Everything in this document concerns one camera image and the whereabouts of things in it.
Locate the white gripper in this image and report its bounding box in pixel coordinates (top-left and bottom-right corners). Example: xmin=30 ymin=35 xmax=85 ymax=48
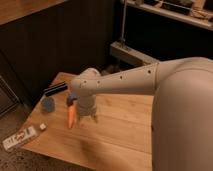
xmin=76 ymin=95 xmax=98 ymax=126

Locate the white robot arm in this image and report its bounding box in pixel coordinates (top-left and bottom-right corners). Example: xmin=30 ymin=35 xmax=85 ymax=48
xmin=71 ymin=57 xmax=213 ymax=171

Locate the orange carrot toy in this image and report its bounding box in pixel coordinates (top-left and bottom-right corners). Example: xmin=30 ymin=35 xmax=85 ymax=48
xmin=68 ymin=105 xmax=76 ymax=129

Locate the black rectangular box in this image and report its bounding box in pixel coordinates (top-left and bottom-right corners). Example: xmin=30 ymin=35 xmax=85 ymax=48
xmin=44 ymin=83 xmax=68 ymax=96

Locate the blue round object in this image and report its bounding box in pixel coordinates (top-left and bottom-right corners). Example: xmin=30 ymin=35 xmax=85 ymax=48
xmin=41 ymin=97 xmax=55 ymax=113

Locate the small white cube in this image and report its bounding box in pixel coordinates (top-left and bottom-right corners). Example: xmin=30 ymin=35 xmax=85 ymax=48
xmin=39 ymin=123 xmax=46 ymax=131

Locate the white labelled flat box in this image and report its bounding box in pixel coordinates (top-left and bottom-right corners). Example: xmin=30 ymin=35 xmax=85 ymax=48
xmin=2 ymin=126 xmax=38 ymax=151

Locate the metal shelf rack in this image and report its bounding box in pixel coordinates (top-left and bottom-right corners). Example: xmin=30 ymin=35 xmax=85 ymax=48
xmin=110 ymin=0 xmax=213 ymax=66

